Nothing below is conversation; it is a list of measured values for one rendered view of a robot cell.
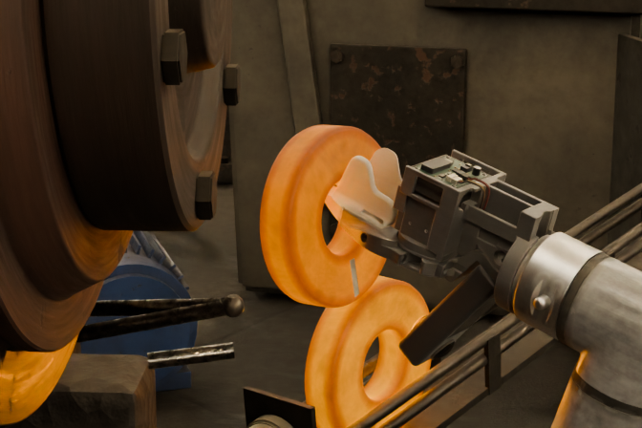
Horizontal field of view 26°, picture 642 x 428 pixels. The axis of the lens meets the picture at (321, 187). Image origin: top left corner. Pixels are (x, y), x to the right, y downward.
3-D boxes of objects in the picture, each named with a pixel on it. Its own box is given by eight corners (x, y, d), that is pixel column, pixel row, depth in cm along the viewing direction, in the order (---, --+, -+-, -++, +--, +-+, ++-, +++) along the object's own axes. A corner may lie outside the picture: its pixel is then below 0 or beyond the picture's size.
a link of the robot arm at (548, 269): (591, 325, 110) (541, 356, 103) (543, 300, 112) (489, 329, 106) (618, 242, 107) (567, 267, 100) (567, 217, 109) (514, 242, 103)
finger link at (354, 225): (367, 198, 116) (451, 240, 112) (362, 216, 117) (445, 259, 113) (332, 209, 113) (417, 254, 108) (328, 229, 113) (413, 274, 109)
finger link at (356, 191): (331, 131, 117) (418, 173, 112) (317, 194, 119) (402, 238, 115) (308, 138, 115) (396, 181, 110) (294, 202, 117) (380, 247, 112)
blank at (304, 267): (244, 155, 112) (276, 158, 110) (355, 102, 123) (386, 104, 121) (272, 331, 116) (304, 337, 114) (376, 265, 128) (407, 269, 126)
